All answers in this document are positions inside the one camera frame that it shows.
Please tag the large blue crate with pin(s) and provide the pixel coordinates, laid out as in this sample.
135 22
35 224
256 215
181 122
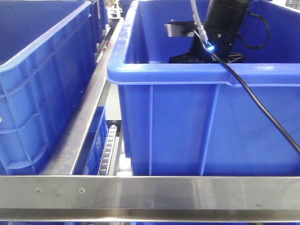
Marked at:
46 63
196 119

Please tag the large blue crate left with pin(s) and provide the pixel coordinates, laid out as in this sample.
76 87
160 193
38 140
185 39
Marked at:
46 63

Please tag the large blue crate centre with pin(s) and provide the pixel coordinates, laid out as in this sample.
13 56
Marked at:
196 119

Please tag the roller conveyor track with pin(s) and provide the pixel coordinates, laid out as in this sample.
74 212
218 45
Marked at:
107 152

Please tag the steel front shelf rail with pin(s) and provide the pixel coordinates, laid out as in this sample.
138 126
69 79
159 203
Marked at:
150 198

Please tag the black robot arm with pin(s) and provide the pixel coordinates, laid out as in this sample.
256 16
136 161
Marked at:
216 35

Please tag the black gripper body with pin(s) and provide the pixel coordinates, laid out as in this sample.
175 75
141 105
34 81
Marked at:
197 54

